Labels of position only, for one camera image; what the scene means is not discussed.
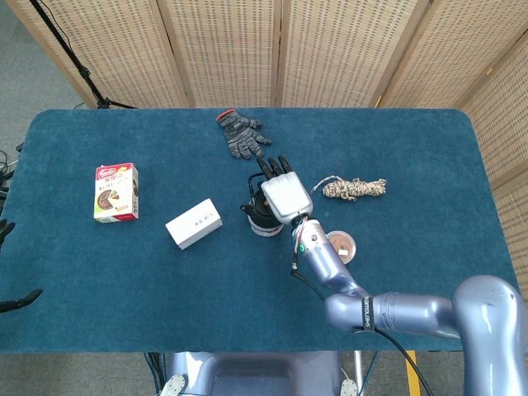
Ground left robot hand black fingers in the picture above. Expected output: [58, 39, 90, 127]
[0, 219, 44, 314]

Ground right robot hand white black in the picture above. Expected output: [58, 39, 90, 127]
[256, 154, 314, 227]

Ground clear jar of rubber bands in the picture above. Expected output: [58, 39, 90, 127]
[325, 229, 358, 266]

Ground grey knitted work glove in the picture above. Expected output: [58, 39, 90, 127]
[215, 109, 273, 161]

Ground plain white carton box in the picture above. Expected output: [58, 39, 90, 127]
[164, 198, 224, 251]

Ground blue carpet table cover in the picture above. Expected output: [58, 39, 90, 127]
[0, 107, 523, 354]

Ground red white cake mix box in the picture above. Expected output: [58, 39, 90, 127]
[92, 162, 140, 224]

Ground woven rattan folding screen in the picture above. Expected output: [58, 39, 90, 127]
[4, 0, 528, 298]

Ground blue metallic robot torso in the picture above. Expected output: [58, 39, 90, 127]
[158, 351, 361, 396]

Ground black tripod stand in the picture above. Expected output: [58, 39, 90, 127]
[27, 0, 138, 111]

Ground black kettle with handle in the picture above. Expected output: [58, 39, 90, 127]
[240, 172, 285, 233]

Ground beige speckled rope bundle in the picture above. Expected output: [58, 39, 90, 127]
[309, 175, 388, 202]

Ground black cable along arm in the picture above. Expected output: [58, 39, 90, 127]
[290, 247, 435, 396]

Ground black floor cables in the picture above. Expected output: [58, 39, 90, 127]
[0, 142, 24, 199]

